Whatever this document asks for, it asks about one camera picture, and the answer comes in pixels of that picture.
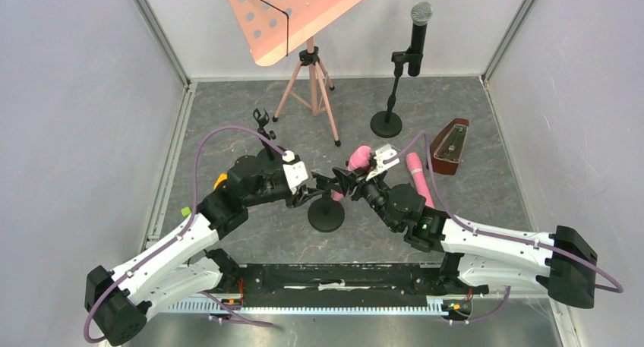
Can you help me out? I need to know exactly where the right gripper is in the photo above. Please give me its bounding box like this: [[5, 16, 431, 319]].
[[334, 159, 399, 232]]

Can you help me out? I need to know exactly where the pink microphone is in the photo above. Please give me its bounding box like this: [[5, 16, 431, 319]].
[[406, 152, 435, 208], [346, 145, 371, 173]]

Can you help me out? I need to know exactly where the black microphone stand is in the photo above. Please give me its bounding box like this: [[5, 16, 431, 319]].
[[370, 51, 423, 138], [308, 172, 345, 233], [253, 108, 278, 165]]

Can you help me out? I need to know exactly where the black microphone silver grille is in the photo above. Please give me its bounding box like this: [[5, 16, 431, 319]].
[[407, 2, 433, 77]]

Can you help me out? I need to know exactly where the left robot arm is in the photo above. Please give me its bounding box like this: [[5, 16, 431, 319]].
[[84, 151, 309, 346]]

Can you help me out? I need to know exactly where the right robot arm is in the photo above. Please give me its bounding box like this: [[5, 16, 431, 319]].
[[333, 168, 598, 309]]

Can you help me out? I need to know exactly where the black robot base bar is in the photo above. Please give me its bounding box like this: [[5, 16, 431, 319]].
[[213, 263, 489, 308]]

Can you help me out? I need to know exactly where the pink music stand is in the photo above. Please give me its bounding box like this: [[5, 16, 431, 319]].
[[228, 0, 363, 146]]

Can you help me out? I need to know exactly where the colourful toy block stack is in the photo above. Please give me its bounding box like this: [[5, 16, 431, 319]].
[[213, 173, 228, 190]]

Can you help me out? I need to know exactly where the brown metronome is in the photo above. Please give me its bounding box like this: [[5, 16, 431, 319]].
[[425, 118, 469, 175]]

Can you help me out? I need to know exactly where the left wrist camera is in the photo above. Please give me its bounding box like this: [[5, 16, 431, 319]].
[[282, 150, 309, 194]]

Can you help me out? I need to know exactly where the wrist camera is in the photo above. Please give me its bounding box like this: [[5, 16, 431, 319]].
[[365, 144, 400, 181], [282, 150, 309, 194]]

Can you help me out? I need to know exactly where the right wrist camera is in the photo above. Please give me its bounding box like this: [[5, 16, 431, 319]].
[[365, 144, 400, 181]]

